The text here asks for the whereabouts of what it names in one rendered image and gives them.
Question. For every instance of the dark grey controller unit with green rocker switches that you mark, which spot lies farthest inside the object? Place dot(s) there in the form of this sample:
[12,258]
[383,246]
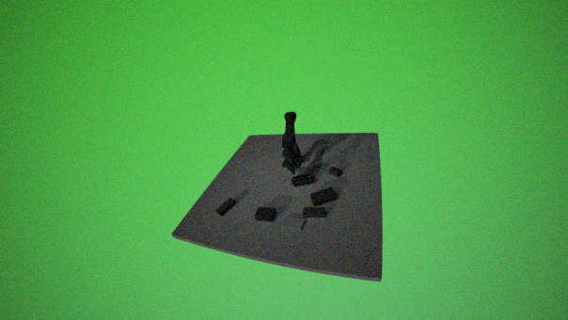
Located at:
[303,179]

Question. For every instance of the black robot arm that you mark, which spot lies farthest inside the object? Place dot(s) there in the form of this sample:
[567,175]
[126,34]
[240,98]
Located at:
[289,139]

